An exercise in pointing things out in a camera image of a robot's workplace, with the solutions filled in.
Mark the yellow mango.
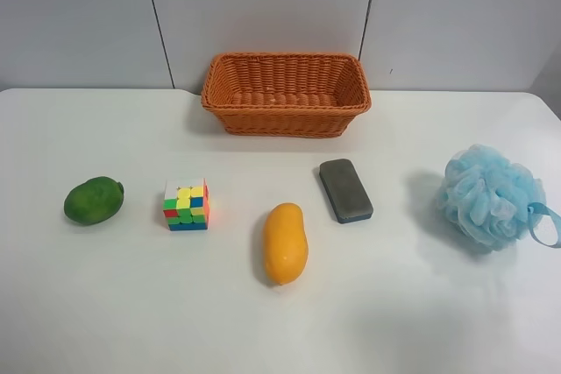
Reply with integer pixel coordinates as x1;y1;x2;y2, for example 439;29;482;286
262;202;309;286

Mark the orange woven basket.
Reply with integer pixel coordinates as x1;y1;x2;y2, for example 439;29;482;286
202;53;372;138

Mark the green lemon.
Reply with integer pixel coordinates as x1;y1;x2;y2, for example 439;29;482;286
63;176;124;226

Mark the grey blue whiteboard eraser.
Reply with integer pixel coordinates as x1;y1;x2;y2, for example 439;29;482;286
319;159;373;224

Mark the colourful puzzle cube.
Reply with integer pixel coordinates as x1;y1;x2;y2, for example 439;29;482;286
162;178;210;231

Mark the blue mesh bath sponge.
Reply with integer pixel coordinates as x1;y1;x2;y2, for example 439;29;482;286
435;145;560;251

